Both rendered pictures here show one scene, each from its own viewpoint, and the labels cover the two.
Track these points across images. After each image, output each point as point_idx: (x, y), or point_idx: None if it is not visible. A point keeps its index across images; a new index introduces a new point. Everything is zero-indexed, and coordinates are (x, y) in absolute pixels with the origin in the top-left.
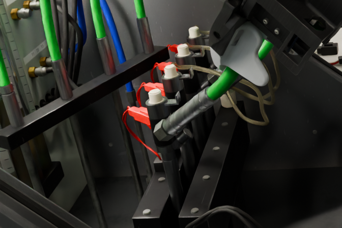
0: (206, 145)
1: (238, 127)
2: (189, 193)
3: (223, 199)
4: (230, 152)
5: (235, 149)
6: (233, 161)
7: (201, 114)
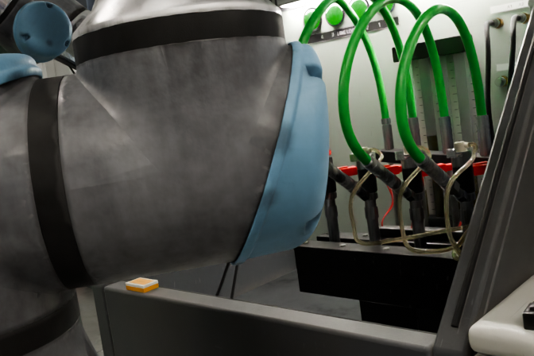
0: (400, 246)
1: (437, 266)
2: (330, 241)
3: (340, 271)
4: (385, 260)
5: (408, 272)
6: (392, 274)
7: (412, 219)
